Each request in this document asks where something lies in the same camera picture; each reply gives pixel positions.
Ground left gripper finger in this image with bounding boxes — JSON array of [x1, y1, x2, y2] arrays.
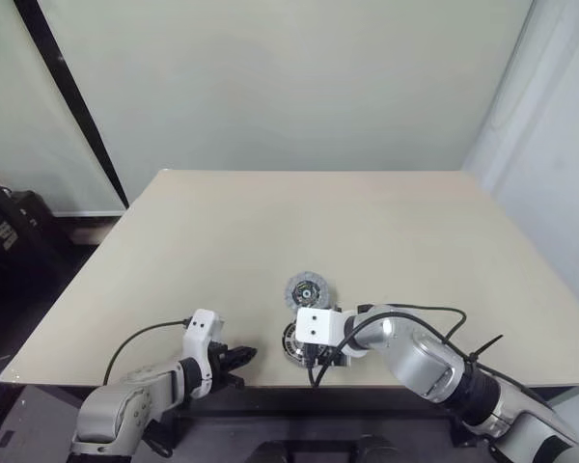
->
[[223, 344, 260, 371], [218, 368, 247, 390]]

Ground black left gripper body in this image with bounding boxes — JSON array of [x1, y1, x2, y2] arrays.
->
[[207, 340, 233, 388]]

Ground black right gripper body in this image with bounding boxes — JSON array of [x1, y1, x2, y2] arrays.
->
[[301, 342, 352, 370]]

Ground small metal ring part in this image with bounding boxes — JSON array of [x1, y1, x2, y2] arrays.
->
[[283, 324, 304, 361]]

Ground black round metal part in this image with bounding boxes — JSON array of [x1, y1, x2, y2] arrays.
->
[[280, 321, 306, 364]]

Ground grey round disc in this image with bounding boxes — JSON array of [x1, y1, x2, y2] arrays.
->
[[283, 272, 333, 310]]

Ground dark rounded shape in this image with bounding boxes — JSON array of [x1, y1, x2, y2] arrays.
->
[[255, 441, 290, 463]]

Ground black zip tie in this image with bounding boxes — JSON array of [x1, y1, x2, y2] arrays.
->
[[464, 334, 505, 371]]

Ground black bag with labels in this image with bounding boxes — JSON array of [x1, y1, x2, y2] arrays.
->
[[0, 184, 74, 310]]

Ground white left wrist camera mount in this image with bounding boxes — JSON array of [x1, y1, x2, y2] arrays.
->
[[181, 308, 223, 395]]

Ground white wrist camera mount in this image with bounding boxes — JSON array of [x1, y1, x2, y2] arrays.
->
[[295, 307, 368, 361], [181, 308, 223, 395]]

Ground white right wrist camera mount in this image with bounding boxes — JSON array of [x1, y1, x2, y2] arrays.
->
[[295, 307, 368, 361]]

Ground black table frame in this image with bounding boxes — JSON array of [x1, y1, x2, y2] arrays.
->
[[0, 380, 579, 463]]

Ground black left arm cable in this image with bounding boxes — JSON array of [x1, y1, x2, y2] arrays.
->
[[103, 317, 192, 385]]

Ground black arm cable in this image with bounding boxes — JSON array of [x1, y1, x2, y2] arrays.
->
[[103, 317, 192, 385], [307, 303, 469, 390]]

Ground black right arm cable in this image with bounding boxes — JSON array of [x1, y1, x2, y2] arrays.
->
[[307, 303, 469, 390]]

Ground black slanted frame post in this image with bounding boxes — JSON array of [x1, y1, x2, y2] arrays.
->
[[13, 0, 129, 211]]

